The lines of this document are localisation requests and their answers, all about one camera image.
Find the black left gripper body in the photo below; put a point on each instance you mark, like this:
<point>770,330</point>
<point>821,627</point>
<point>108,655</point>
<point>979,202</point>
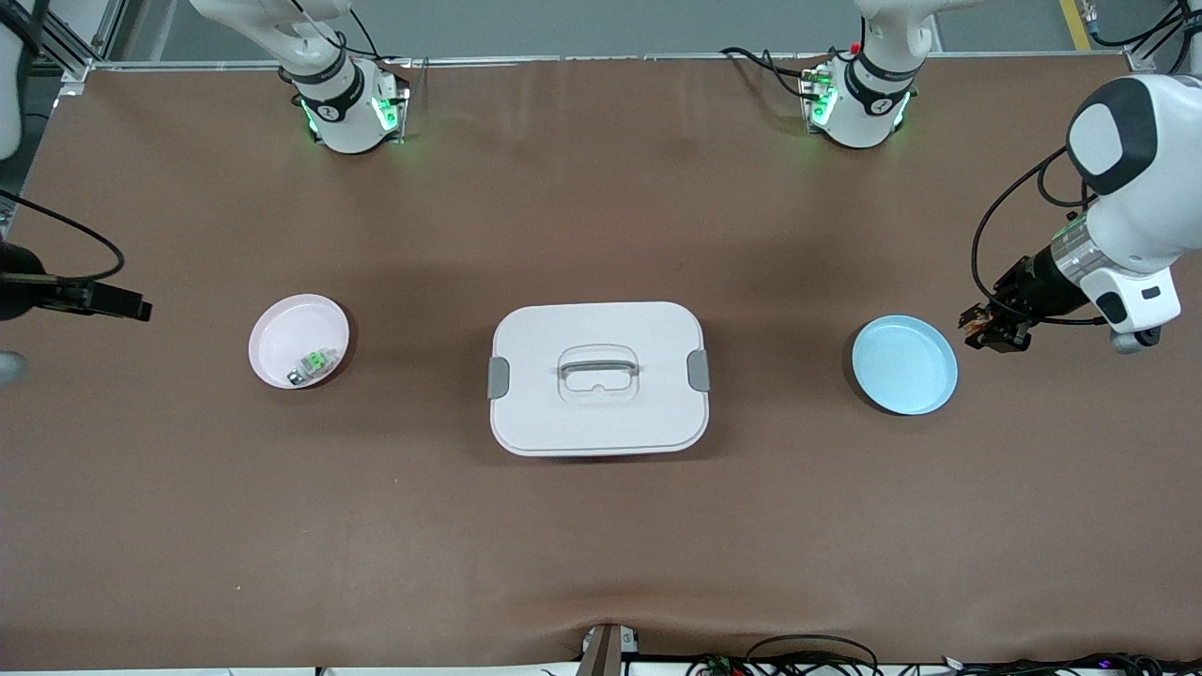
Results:
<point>1033,283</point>

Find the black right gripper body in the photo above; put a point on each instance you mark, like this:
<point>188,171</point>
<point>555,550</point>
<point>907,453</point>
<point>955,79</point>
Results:
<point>26,293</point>

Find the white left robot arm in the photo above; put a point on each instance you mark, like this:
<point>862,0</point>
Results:
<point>1141,207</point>

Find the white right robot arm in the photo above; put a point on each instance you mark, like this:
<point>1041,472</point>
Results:
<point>343,113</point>

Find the white lidded box grey clips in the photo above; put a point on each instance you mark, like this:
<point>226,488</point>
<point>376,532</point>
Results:
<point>601,422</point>

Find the light blue round plate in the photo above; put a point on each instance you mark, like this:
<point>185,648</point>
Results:
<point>903,366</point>

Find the pink round plate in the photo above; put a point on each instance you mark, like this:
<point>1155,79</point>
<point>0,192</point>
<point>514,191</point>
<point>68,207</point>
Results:
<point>282,333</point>

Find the brown table mat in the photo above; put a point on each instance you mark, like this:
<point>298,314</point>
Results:
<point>601,545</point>

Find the green push-button switch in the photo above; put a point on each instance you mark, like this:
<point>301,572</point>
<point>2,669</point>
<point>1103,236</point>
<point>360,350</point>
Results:
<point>317,361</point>

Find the aluminium frame post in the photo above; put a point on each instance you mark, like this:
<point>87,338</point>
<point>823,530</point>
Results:
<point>1141,58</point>
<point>75,70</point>

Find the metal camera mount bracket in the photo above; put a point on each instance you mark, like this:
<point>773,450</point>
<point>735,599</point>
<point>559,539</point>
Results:
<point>606,652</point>

